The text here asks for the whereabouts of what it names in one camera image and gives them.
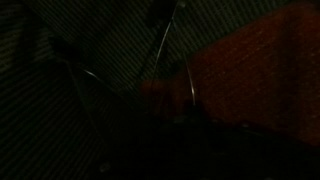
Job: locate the orange red cushion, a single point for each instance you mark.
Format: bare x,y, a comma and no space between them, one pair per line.
266,73

